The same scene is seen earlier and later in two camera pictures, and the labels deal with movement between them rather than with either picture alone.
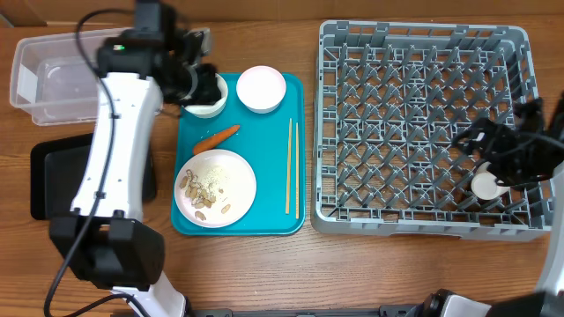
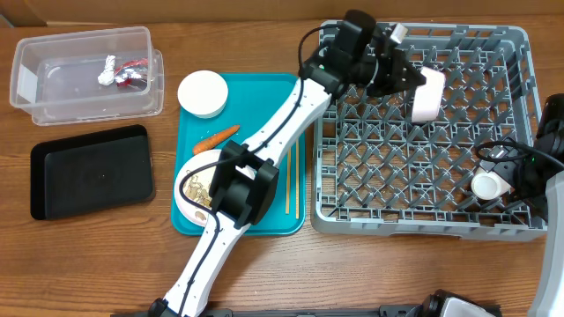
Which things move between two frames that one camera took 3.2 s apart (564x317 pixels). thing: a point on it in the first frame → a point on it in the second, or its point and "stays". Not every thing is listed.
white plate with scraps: (215, 188) stays
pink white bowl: (261, 89) → (427, 97)
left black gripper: (210, 93) → (397, 67)
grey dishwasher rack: (391, 97) stays
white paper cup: (485, 186) stays
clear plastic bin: (50, 77) stays
